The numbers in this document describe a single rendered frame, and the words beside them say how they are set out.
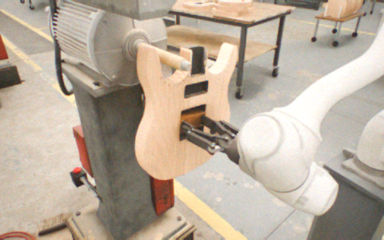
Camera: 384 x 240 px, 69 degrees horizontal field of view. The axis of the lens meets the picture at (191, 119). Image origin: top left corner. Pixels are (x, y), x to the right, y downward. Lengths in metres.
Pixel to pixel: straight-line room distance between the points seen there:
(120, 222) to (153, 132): 0.76
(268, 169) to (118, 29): 0.56
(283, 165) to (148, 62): 0.38
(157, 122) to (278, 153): 0.38
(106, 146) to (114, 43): 0.46
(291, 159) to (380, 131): 0.81
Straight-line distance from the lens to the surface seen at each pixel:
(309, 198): 0.61
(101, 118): 1.07
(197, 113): 0.84
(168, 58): 0.72
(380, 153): 1.28
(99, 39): 0.82
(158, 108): 0.73
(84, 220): 1.64
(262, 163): 0.46
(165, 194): 1.47
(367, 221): 1.40
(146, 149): 0.76
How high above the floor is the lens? 1.49
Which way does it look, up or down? 31 degrees down
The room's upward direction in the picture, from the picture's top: straight up
